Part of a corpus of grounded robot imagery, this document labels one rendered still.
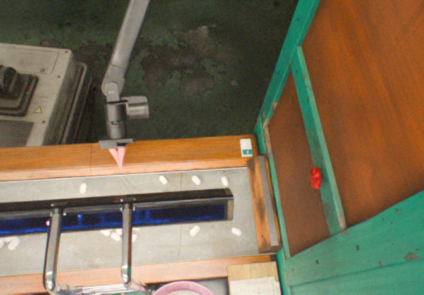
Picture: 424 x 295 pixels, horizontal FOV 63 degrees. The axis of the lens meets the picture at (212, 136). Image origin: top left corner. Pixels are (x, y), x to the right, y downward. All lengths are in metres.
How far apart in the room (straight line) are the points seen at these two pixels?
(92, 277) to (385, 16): 0.99
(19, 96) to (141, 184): 0.81
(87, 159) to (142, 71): 1.22
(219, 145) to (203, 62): 1.24
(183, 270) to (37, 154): 0.63
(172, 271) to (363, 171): 0.70
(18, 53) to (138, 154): 1.00
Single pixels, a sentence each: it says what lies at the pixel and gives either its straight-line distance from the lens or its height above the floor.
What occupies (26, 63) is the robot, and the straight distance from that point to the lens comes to 1.95.
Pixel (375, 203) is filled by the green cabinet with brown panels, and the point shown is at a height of 1.38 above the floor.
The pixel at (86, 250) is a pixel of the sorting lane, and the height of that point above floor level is 0.74.
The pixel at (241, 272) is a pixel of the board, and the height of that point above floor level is 0.78.
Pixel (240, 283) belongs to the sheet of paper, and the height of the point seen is 0.78.
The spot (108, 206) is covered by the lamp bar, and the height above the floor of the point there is 1.11.
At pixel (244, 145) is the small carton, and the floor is 0.79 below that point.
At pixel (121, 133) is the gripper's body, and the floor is 0.95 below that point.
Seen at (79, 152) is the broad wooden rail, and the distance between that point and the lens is 1.28.
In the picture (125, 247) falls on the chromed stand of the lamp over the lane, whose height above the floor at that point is 1.12.
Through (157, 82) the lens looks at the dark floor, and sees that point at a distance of 2.31.
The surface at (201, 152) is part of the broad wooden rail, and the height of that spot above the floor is 0.76.
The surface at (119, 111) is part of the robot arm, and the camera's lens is 1.05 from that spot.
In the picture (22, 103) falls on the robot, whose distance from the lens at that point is 1.79.
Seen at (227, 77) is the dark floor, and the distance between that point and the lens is 2.33.
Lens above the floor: 1.88
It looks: 63 degrees down
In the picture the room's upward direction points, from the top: 7 degrees clockwise
